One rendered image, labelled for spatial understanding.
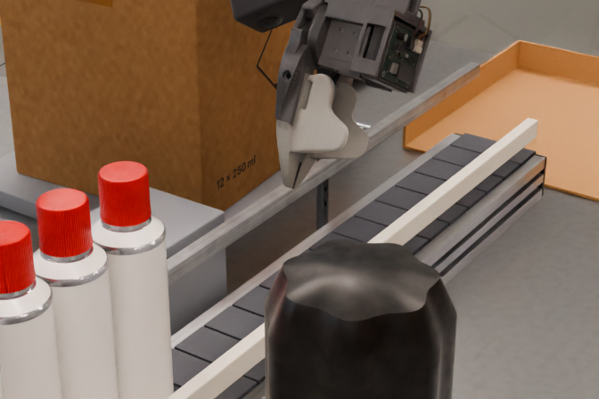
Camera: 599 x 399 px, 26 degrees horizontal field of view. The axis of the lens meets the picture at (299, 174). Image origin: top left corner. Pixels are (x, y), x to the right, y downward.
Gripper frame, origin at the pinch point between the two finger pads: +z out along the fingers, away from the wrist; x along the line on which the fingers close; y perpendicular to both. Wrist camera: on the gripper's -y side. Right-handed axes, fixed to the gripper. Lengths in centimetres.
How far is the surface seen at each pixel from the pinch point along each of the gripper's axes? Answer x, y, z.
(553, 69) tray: 70, -7, -21
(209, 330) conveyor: 0.4, -3.0, 14.3
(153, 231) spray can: -18.5, 2.5, 6.1
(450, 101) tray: 53, -12, -13
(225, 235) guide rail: -1.8, -2.7, 6.4
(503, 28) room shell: 308, -118, -61
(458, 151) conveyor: 36.4, -2.2, -6.5
